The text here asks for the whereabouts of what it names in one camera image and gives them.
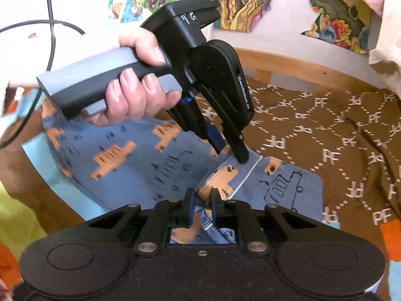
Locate brown patterned blanket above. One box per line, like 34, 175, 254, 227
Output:
0, 74, 401, 250

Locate wooden bed frame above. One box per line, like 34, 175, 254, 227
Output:
232, 47, 390, 94

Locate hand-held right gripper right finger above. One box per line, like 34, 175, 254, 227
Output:
209, 188, 319, 257

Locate black cable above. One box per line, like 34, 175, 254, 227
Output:
0, 0, 87, 150

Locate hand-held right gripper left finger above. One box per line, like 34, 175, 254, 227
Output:
85, 188, 197, 257

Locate person's left hand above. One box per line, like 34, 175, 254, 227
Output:
88, 26, 183, 128

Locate white hanging garment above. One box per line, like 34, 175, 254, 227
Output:
367, 0, 401, 100

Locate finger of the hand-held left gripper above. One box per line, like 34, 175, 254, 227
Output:
169, 92, 227, 157
224, 127, 252, 164

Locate swirly night sky drawing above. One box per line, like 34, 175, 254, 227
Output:
216, 0, 299, 34

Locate colourful landscape drawing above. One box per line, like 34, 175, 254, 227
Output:
296, 0, 372, 54

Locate blue truck print pants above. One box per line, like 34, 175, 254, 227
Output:
41, 99, 325, 246

